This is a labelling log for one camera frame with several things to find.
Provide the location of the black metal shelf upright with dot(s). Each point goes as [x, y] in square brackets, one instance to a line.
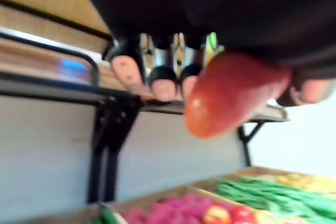
[105, 142]

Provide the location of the wooden crate with yellow vegetables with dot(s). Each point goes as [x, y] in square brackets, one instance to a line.
[262, 171]

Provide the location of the pile of green beans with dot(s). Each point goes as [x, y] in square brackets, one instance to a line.
[267, 195]

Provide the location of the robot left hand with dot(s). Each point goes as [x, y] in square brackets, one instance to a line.
[210, 3]

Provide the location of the pile of yellow vegetables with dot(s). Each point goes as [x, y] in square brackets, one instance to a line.
[309, 183]

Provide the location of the red elongated vegetable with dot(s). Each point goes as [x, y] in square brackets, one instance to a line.
[223, 95]

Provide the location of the black metal shelf bracket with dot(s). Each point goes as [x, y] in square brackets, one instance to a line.
[246, 140]

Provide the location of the red tomato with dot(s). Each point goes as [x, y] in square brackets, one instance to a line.
[242, 214]

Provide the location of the yellow red round fruit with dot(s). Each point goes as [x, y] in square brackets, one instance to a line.
[216, 214]

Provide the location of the dark green cucumber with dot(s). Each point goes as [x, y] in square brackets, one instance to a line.
[109, 216]

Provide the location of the wooden crate with green beans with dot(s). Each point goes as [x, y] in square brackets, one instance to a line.
[207, 184]

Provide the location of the wooden crate with pink vegetables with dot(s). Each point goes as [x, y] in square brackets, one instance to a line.
[136, 197]

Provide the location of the pile of pink vegetables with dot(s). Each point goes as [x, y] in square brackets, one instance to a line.
[173, 209]

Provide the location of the blue round object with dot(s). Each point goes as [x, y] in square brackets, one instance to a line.
[73, 68]

